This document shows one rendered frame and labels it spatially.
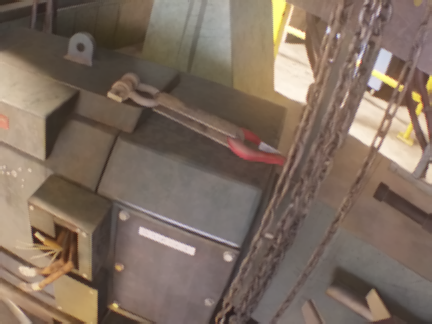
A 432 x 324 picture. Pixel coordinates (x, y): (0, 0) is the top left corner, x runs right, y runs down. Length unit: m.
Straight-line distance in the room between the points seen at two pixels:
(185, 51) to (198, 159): 0.62
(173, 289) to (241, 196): 0.23
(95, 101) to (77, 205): 0.19
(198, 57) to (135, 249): 0.67
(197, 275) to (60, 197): 0.26
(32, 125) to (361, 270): 0.86
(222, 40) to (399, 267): 0.77
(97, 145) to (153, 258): 0.21
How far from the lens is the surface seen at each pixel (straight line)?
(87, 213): 0.67
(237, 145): 0.70
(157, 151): 0.69
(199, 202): 0.67
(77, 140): 0.73
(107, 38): 1.60
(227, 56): 1.18
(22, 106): 0.71
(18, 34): 1.11
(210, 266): 0.70
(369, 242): 1.08
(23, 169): 0.78
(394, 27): 0.94
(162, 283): 0.78
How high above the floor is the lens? 1.24
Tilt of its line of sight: 35 degrees down
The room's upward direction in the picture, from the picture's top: 15 degrees clockwise
